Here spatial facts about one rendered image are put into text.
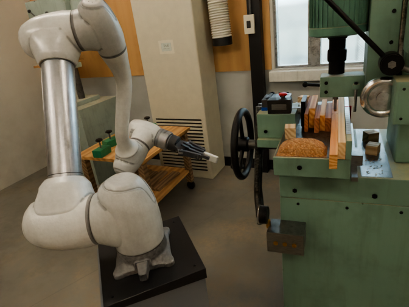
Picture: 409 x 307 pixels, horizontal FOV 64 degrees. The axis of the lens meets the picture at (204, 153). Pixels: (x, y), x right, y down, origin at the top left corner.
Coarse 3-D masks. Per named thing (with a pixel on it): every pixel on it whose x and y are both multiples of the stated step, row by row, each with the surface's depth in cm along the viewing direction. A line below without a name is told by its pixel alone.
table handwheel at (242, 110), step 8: (240, 112) 125; (248, 112) 134; (240, 120) 123; (248, 120) 138; (232, 128) 121; (240, 128) 128; (248, 128) 142; (232, 136) 120; (240, 136) 130; (248, 136) 144; (232, 144) 119; (240, 144) 130; (248, 144) 130; (232, 152) 120; (240, 152) 131; (248, 152) 144; (232, 160) 121; (240, 160) 129; (248, 160) 142; (232, 168) 124; (240, 168) 128; (248, 168) 139; (240, 176) 127
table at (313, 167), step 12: (300, 120) 124; (300, 132) 112; (312, 132) 111; (324, 132) 109; (264, 144) 119; (276, 144) 117; (324, 144) 100; (276, 156) 97; (276, 168) 98; (288, 168) 96; (300, 168) 95; (312, 168) 94; (324, 168) 92; (348, 168) 90
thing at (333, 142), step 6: (336, 120) 107; (336, 126) 102; (330, 132) 98; (336, 132) 98; (330, 138) 94; (336, 138) 93; (330, 144) 90; (336, 144) 89; (330, 150) 86; (336, 150) 86; (330, 156) 84; (336, 156) 84; (330, 162) 85; (336, 162) 84; (330, 168) 85; (336, 168) 85
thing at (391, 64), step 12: (324, 0) 91; (336, 12) 91; (348, 24) 91; (360, 36) 91; (372, 48) 91; (384, 60) 90; (396, 60) 89; (384, 72) 91; (396, 72) 90; (408, 72) 91
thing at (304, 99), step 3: (303, 96) 118; (306, 96) 118; (303, 99) 114; (306, 99) 116; (303, 102) 112; (306, 102) 116; (303, 105) 113; (306, 105) 117; (297, 108) 118; (300, 108) 117; (303, 108) 113; (300, 111) 117; (303, 111) 114; (303, 114) 114; (303, 117) 114; (303, 120) 115; (303, 123) 115; (303, 126) 116
